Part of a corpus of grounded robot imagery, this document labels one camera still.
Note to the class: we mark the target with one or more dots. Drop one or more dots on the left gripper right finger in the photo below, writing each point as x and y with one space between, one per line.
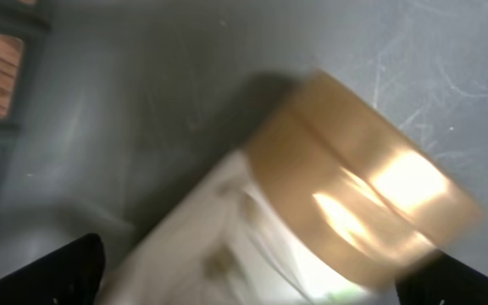
444 281

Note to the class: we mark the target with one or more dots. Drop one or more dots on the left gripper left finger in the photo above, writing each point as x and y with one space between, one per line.
70 275

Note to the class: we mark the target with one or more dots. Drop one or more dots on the white tube gold cap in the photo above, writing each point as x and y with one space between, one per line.
326 203

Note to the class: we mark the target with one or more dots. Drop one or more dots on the grey plastic mesh basket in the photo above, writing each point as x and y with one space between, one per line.
112 112

